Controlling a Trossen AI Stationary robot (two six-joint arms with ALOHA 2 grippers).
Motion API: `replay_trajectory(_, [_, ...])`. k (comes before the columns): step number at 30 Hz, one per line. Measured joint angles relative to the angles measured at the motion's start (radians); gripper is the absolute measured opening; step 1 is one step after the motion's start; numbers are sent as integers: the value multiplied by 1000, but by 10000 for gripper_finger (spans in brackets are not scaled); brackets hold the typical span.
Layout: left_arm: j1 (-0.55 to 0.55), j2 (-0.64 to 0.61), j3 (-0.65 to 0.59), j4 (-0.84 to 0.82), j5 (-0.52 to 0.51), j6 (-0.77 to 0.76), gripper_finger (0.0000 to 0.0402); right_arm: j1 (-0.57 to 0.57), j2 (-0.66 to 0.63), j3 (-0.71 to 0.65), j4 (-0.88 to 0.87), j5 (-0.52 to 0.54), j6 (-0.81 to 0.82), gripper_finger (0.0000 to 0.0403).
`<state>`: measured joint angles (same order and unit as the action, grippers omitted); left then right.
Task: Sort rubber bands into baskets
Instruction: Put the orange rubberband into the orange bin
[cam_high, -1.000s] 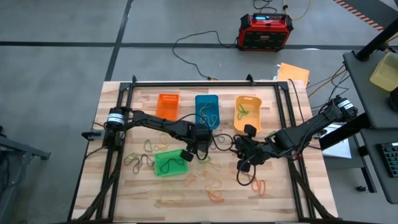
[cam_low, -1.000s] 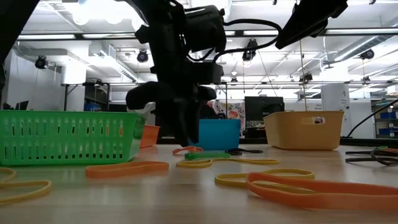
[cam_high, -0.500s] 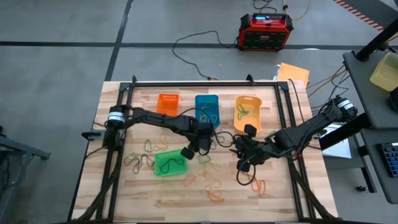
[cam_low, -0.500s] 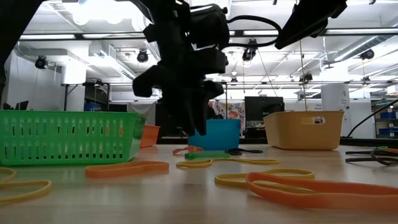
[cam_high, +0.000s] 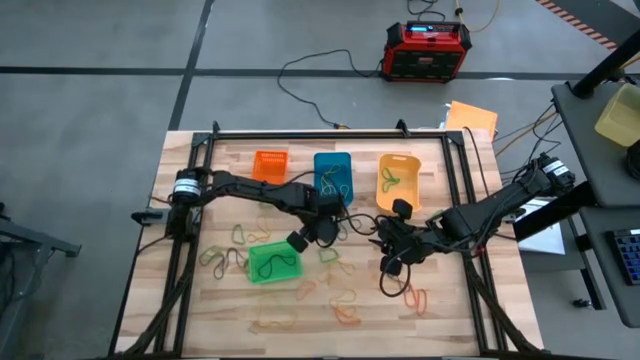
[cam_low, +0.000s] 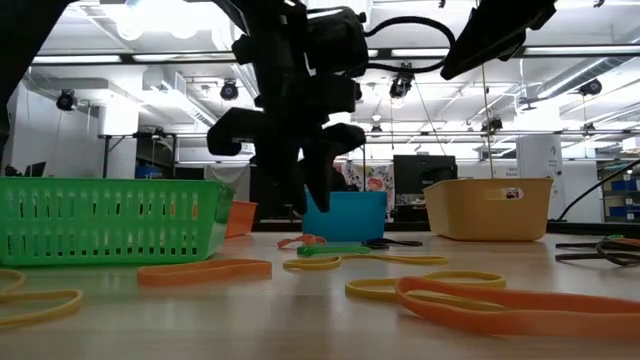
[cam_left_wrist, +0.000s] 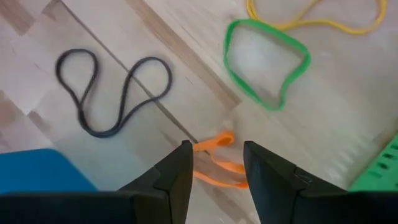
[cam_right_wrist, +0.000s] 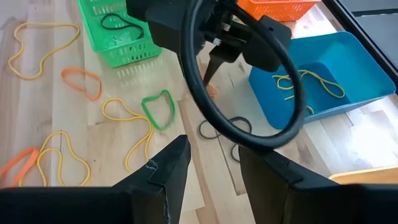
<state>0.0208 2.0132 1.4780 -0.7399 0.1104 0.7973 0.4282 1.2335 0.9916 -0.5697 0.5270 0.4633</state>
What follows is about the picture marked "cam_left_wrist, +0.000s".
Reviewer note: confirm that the green rubber band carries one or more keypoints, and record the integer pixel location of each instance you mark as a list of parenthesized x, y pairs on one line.
[(226, 56)]

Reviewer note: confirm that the blue plastic bin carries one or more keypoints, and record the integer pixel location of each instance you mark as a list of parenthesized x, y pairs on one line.
[(37, 171)]

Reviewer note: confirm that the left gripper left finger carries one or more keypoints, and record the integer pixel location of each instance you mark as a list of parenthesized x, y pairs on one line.
[(174, 193)]

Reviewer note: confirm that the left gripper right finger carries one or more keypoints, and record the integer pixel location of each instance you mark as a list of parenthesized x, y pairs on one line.
[(270, 193)]

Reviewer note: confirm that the orange rubber band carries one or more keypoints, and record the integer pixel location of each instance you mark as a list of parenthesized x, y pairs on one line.
[(214, 143)]

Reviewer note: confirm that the black rubber band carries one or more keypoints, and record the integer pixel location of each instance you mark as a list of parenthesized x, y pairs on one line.
[(102, 134)]

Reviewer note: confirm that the green slotted plastic basket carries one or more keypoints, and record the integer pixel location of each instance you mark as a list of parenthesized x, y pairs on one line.
[(379, 174)]

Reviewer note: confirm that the yellow rubber band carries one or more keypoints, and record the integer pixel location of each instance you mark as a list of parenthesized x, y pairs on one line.
[(311, 22)]

